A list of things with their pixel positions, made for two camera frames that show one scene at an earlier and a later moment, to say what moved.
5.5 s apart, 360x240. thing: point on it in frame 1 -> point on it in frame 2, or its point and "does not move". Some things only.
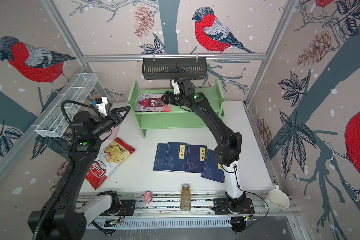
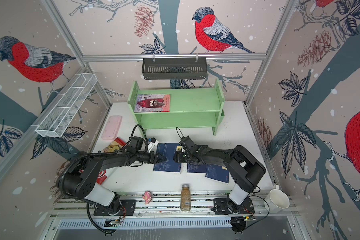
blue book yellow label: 175,157 does not move
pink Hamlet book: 151,102 does not move
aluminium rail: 168,204 does not move
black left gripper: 116,116 -> 156,160
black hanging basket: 171,68 does not move
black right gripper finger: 169,97 -> 179,157
